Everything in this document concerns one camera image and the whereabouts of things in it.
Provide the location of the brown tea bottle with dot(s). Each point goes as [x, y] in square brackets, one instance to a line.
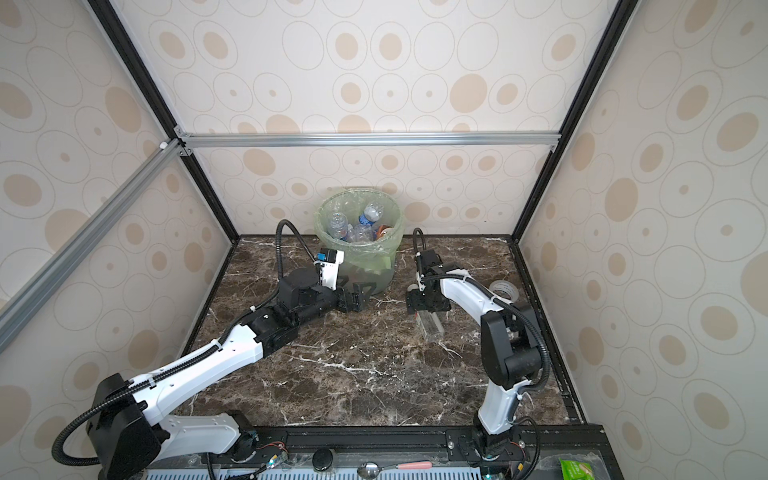
[383, 231]

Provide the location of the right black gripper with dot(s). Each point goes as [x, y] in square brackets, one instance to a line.
[414, 303]

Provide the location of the grey mesh waste bin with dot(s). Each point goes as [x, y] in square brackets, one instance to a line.
[375, 270]

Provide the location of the crushed clear bottle blue cap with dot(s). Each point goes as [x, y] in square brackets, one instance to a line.
[361, 233]

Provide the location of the clear Pocari Sweat bottle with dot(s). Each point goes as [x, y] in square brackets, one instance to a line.
[338, 226]

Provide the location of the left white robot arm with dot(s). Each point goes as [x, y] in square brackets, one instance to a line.
[131, 429]

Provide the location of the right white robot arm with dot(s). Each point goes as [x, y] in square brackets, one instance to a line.
[514, 354]

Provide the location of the green plastic bin liner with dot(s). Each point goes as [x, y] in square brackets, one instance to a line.
[366, 252]

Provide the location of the clear bottle green white label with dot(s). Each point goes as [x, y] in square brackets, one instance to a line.
[431, 326]

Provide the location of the black round knob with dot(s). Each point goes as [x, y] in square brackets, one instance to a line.
[322, 460]

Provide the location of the left slanted aluminium bar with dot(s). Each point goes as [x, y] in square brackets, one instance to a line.
[18, 312]

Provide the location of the horizontal aluminium frame bar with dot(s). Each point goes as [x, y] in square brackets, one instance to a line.
[372, 139]

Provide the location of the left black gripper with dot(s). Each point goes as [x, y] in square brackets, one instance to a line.
[357, 301]

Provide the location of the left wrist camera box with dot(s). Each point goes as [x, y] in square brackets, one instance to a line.
[328, 262]

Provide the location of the green packet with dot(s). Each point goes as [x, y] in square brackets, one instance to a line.
[576, 470]

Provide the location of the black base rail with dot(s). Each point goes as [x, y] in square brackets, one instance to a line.
[527, 451]

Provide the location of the clear adhesive tape roll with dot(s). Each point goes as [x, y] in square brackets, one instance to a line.
[505, 289]

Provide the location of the metal spoon pink handle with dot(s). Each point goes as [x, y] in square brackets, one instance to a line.
[371, 470]

